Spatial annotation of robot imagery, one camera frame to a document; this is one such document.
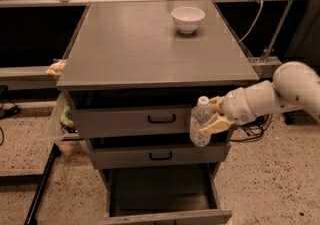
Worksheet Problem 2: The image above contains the clear plastic bottle white cap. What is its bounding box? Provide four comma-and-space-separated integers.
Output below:
189, 96, 213, 147

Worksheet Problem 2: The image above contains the middle grey drawer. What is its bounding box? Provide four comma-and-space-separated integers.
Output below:
87, 133, 231, 169

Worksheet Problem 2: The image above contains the yellow crumpled item on rail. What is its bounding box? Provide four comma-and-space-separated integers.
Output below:
46, 60, 66, 76

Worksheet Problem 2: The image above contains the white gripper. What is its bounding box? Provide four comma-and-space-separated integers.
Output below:
198, 87, 256, 136

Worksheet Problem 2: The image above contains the white power cable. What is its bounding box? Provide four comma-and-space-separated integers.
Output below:
237, 0, 264, 44

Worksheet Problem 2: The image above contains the white ceramic bowl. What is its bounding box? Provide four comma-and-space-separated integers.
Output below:
171, 7, 205, 34

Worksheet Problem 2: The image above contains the top grey drawer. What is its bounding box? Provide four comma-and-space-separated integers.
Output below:
69, 85, 250, 139

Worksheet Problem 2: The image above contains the thin metal diagonal rod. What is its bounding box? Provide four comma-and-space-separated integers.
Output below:
259, 0, 294, 63

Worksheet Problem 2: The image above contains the grey drawer cabinet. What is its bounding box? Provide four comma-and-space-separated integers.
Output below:
56, 0, 261, 225

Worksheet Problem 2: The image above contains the black cable at left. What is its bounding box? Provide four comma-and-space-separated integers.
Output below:
0, 84, 22, 147

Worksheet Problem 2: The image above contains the black floor frame bar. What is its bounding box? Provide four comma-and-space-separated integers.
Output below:
0, 144, 61, 225

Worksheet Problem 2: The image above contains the clear plastic bag with items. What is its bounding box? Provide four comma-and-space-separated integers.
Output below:
45, 93, 83, 155

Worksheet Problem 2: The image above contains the dark cabinet at right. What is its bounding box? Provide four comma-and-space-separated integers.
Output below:
284, 0, 320, 70

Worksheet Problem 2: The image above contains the grey metal rail frame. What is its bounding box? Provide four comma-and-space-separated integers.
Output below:
0, 0, 304, 91

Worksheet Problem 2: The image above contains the bottom grey open drawer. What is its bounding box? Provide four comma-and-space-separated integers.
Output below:
98, 164, 232, 225

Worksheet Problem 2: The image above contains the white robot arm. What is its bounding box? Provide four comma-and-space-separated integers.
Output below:
198, 61, 320, 136

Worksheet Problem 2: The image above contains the black cable bundle on floor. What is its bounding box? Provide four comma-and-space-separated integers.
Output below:
230, 113, 273, 143

